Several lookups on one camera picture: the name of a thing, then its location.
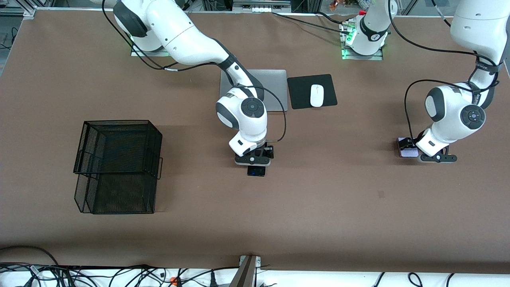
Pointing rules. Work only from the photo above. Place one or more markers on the metal camera post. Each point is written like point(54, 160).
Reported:
point(245, 275)

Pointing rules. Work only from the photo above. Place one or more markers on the silver closed laptop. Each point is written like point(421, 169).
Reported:
point(275, 91)

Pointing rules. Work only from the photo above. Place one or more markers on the white computer mouse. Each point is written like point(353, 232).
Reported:
point(316, 95)

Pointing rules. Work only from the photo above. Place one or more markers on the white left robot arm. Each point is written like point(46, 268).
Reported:
point(450, 115)

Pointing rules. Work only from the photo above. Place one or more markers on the black mouse pad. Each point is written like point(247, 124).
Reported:
point(299, 95)

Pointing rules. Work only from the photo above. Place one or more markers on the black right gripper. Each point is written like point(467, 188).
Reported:
point(266, 151)

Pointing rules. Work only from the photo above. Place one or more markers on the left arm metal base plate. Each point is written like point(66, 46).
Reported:
point(378, 58)

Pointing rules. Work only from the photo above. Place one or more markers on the long black smartphone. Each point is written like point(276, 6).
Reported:
point(256, 171)

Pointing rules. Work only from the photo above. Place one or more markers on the aluminium frame corner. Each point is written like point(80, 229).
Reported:
point(28, 11)

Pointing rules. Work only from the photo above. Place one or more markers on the lilac flip phone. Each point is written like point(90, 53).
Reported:
point(401, 148)

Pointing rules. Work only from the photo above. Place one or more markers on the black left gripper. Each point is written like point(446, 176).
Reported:
point(411, 144)

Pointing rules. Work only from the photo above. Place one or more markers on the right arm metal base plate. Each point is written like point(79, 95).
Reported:
point(135, 54)

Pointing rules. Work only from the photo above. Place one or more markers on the grey power strip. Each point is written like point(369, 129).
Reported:
point(261, 8)

